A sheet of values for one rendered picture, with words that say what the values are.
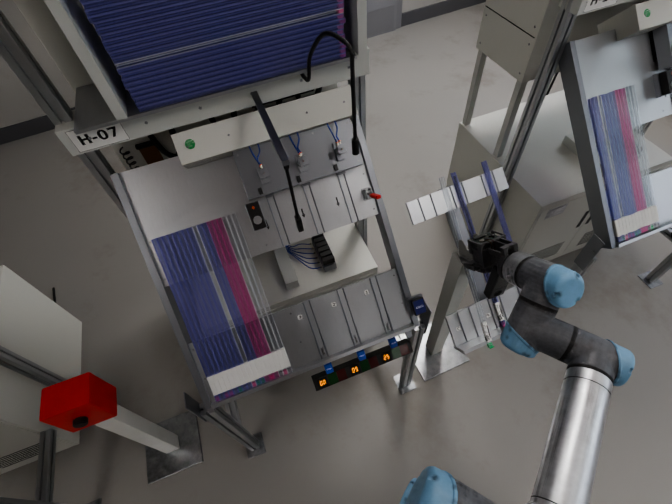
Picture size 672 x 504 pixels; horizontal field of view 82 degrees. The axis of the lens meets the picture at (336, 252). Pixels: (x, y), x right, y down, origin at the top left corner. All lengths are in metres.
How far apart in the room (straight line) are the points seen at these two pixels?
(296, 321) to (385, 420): 0.87
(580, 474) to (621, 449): 1.40
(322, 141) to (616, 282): 1.90
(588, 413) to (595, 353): 0.12
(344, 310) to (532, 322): 0.57
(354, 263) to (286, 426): 0.85
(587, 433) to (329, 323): 0.72
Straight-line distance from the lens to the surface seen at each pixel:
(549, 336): 0.87
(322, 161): 1.11
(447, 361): 2.04
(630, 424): 2.24
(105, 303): 2.62
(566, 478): 0.78
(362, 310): 1.23
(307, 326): 1.21
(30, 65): 1.08
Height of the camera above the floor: 1.89
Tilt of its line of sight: 54 degrees down
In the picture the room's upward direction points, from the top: 7 degrees counter-clockwise
